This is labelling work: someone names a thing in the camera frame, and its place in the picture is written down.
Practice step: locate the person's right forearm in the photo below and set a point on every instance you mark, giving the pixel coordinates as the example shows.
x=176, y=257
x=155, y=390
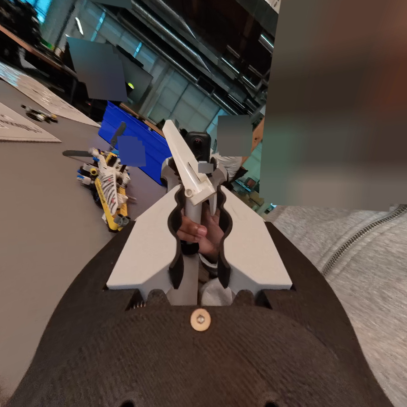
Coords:
x=216, y=292

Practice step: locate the white printed paper sheet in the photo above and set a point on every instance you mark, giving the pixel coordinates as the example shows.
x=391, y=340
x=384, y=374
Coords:
x=19, y=127

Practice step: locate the lego helicopter model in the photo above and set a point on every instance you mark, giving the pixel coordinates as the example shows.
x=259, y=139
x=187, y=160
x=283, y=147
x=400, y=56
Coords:
x=109, y=181

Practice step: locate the pile of lego pieces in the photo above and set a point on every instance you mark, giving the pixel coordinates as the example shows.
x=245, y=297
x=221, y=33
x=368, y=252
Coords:
x=39, y=113

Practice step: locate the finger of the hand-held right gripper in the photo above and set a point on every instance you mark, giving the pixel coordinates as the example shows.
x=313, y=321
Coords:
x=221, y=176
x=168, y=173

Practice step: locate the open instruction booklet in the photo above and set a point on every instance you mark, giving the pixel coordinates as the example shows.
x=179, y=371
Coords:
x=47, y=95

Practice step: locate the blue plastic bin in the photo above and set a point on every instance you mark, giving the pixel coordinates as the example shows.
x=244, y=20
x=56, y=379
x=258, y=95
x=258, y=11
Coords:
x=154, y=149

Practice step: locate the long white lego blade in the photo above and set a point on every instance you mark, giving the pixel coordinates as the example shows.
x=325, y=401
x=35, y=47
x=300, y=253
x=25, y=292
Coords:
x=178, y=149

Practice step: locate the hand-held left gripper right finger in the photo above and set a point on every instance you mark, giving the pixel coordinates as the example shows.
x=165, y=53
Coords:
x=254, y=251

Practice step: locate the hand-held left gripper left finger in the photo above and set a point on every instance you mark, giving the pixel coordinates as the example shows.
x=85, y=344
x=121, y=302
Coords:
x=143, y=251

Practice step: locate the person's right hand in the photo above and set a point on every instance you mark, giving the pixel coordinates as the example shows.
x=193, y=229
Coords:
x=211, y=233

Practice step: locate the person's grey clothing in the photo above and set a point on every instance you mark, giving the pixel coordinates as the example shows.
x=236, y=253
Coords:
x=359, y=286

